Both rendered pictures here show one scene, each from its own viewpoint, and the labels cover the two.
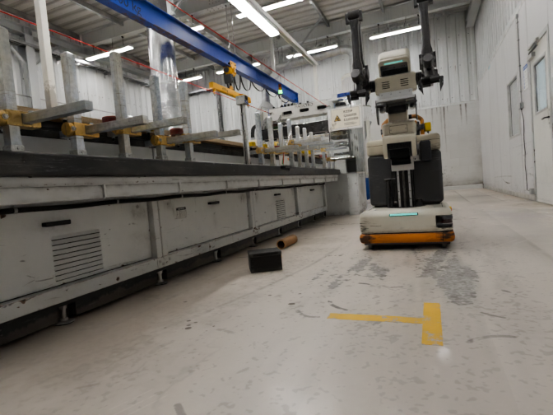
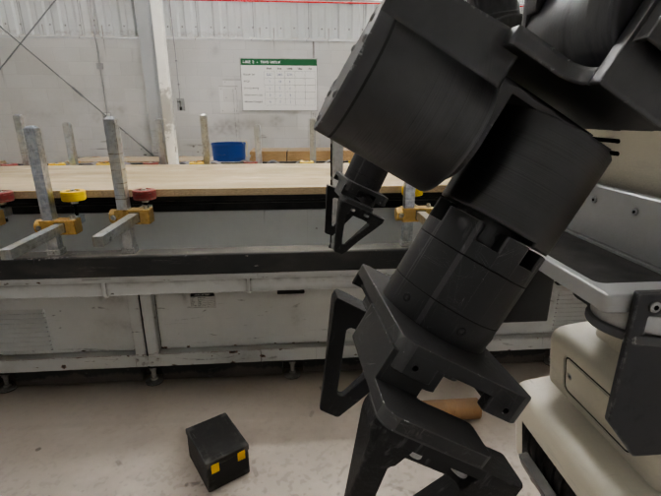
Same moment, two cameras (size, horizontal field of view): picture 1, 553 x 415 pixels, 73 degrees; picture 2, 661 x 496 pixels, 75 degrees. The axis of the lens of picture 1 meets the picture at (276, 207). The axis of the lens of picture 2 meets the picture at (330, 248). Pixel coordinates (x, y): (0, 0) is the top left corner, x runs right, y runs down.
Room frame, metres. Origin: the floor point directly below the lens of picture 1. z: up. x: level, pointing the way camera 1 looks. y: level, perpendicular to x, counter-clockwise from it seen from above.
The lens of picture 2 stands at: (2.16, -1.14, 1.18)
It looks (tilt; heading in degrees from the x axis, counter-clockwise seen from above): 18 degrees down; 63
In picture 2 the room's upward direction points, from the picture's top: straight up
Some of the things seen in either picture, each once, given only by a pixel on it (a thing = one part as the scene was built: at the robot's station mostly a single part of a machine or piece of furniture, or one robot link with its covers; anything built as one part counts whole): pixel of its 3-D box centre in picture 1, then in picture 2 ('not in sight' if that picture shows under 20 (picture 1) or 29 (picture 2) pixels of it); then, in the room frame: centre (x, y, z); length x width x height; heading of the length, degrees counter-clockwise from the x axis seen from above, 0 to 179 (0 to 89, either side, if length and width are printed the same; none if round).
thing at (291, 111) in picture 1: (309, 157); not in sight; (6.22, -0.61, 0.95); 1.65 x 0.70 x 1.90; 68
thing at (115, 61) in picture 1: (120, 105); not in sight; (1.73, 0.66, 0.94); 0.04 x 0.04 x 0.48; 68
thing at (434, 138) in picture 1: (404, 166); not in sight; (2.97, -1.03, 0.59); 0.55 x 0.34 x 0.83; 67
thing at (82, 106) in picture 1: (41, 116); not in sight; (1.27, 0.75, 0.81); 0.43 x 0.03 x 0.04; 68
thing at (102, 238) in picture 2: (206, 137); (126, 222); (2.19, 0.37, 0.83); 0.43 x 0.03 x 0.04; 68
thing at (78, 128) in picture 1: (81, 130); not in sight; (1.52, 0.75, 0.80); 0.14 x 0.06 x 0.05; 158
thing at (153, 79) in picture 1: (158, 122); (45, 199); (1.96, 0.57, 0.90); 0.04 x 0.04 x 0.48; 68
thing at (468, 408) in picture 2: (287, 241); (441, 409); (3.21, -0.07, 0.04); 0.30 x 0.08 x 0.08; 158
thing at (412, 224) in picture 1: (406, 221); not in sight; (2.89, -0.99, 0.16); 0.67 x 0.64 x 0.25; 157
